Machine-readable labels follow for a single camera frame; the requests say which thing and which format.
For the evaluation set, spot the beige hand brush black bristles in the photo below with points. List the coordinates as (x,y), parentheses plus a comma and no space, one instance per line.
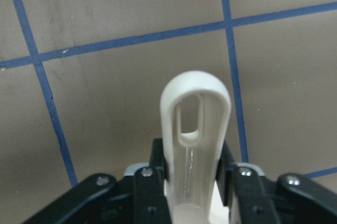
(192,157)

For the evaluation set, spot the brush left gripper black left finger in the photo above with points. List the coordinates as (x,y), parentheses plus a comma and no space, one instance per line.
(140,197)

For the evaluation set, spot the brush left gripper black right finger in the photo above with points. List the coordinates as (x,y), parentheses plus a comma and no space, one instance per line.
(242,191)

